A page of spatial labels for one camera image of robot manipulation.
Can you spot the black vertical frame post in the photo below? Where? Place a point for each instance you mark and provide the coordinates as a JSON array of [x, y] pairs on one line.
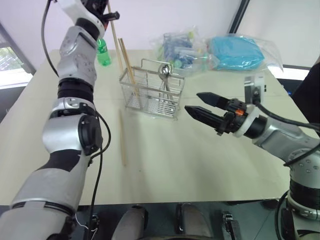
[[238, 16]]

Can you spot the wooden chopstick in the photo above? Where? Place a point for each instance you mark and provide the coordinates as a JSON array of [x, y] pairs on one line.
[[130, 67], [122, 137], [114, 30], [126, 65]]

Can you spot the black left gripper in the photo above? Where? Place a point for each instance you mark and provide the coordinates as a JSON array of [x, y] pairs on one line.
[[96, 5]]

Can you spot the metal spoon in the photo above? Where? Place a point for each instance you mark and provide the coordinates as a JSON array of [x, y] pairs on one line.
[[165, 71]]

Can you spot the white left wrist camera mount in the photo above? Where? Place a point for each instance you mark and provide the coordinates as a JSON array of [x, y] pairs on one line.
[[75, 8]]

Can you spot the clear bag of coloured items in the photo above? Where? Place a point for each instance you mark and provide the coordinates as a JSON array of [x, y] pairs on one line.
[[182, 50]]

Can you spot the green plastic bottle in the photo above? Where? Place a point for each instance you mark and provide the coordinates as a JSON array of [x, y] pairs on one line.
[[103, 56]]

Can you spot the clear bag with blue cloth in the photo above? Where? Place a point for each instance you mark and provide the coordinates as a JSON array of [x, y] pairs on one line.
[[235, 52]]

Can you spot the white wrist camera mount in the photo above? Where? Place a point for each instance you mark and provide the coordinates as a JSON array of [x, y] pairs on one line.
[[75, 8], [250, 120]]

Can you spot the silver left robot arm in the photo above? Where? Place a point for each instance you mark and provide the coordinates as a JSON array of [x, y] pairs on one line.
[[62, 132]]

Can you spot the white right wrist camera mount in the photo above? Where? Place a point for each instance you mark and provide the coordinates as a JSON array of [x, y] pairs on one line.
[[250, 120]]

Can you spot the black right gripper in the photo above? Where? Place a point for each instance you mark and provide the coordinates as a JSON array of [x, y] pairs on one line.
[[233, 117]]

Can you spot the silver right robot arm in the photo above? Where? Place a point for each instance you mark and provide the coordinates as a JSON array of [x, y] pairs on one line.
[[277, 135]]

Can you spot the window frame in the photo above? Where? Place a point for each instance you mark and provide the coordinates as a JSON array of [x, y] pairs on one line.
[[15, 55]]

